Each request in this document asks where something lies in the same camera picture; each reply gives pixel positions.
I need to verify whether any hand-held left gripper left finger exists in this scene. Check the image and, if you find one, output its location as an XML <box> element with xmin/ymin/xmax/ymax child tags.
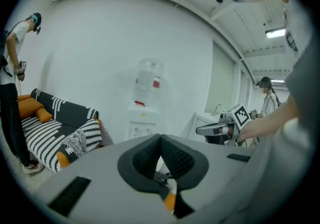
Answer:
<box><xmin>37</xmin><ymin>134</ymin><xmax>176</xmax><ymax>224</ymax></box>

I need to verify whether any large orange cushion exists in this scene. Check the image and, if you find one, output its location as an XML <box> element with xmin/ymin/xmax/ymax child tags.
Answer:
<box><xmin>18</xmin><ymin>97</ymin><xmax>45</xmax><ymax>119</ymax></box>

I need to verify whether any ceiling light fixture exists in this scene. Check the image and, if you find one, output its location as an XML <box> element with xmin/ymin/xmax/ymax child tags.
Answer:
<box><xmin>265</xmin><ymin>27</ymin><xmax>287</xmax><ymax>39</ymax></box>

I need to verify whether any small orange cushion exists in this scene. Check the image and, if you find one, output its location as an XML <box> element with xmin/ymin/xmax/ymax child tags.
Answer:
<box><xmin>36</xmin><ymin>107</ymin><xmax>53</xmax><ymax>123</ymax></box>

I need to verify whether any white sink cabinet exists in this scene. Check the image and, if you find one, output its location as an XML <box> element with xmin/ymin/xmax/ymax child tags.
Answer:
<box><xmin>179</xmin><ymin>111</ymin><xmax>226</xmax><ymax>144</ymax></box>

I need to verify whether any black white striped sofa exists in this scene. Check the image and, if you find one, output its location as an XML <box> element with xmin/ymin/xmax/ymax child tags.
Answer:
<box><xmin>21</xmin><ymin>88</ymin><xmax>103</xmax><ymax>173</ymax></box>

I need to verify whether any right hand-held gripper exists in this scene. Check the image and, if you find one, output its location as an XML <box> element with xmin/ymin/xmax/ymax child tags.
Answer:
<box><xmin>195</xmin><ymin>104</ymin><xmax>252</xmax><ymax>147</ymax></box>

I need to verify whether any clear water bottle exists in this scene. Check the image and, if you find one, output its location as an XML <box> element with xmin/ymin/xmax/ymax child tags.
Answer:
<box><xmin>131</xmin><ymin>57</ymin><xmax>165</xmax><ymax>108</ymax></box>

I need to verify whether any frosted glass panel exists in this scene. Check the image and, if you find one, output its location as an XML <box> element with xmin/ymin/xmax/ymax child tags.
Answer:
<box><xmin>204</xmin><ymin>40</ymin><xmax>236</xmax><ymax>116</ymax></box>

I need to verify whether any person's right forearm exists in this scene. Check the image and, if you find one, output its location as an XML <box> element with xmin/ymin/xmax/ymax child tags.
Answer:
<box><xmin>237</xmin><ymin>92</ymin><xmax>301</xmax><ymax>144</ymax></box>

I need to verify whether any white water dispenser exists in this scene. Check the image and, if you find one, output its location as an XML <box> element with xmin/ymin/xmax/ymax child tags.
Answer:
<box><xmin>127</xmin><ymin>101</ymin><xmax>161</xmax><ymax>141</ymax></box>

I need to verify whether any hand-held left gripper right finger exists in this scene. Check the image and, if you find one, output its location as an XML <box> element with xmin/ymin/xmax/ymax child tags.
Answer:
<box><xmin>159</xmin><ymin>134</ymin><xmax>258</xmax><ymax>224</ymax></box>

